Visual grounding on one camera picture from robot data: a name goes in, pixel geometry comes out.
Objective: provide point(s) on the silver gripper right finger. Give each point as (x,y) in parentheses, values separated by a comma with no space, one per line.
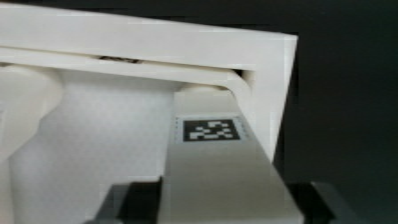
(322,204)

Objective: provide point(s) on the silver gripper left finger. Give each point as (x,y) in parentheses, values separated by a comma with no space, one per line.
(130,204)

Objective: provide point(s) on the white leg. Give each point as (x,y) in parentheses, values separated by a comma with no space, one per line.
(30,95)
(220,185)

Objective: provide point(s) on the white desk top tray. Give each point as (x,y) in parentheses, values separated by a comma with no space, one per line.
(114,110)

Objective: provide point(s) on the white right fence bar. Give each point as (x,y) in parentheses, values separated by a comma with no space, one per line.
(156,49)

